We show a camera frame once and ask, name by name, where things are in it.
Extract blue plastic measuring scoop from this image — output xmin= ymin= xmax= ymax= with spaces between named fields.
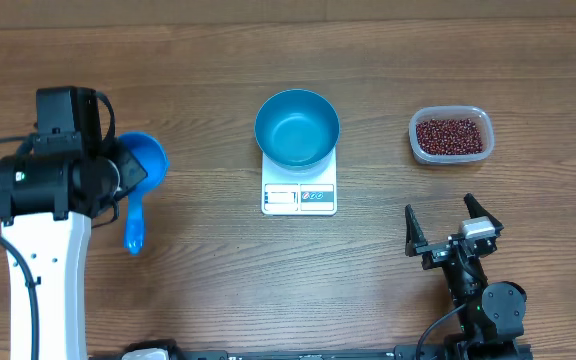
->
xmin=119 ymin=132 xmax=169 ymax=255

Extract red beans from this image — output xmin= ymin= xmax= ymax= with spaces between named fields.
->
xmin=415 ymin=118 xmax=483 ymax=156

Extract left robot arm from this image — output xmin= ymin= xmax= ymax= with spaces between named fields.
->
xmin=0 ymin=86 xmax=147 ymax=359

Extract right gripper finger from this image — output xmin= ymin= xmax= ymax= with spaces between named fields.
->
xmin=464 ymin=193 xmax=504 ymax=231
xmin=405 ymin=204 xmax=427 ymax=256

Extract white digital kitchen scale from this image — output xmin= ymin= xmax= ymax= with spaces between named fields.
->
xmin=260 ymin=150 xmax=338 ymax=216

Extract blue metal bowl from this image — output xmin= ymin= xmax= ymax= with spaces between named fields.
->
xmin=254 ymin=89 xmax=341 ymax=169

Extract clear plastic container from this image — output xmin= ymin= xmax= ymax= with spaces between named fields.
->
xmin=409 ymin=105 xmax=495 ymax=165

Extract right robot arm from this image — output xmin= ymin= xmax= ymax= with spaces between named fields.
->
xmin=395 ymin=193 xmax=532 ymax=359

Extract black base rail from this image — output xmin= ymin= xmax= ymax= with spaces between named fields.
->
xmin=88 ymin=339 xmax=534 ymax=360

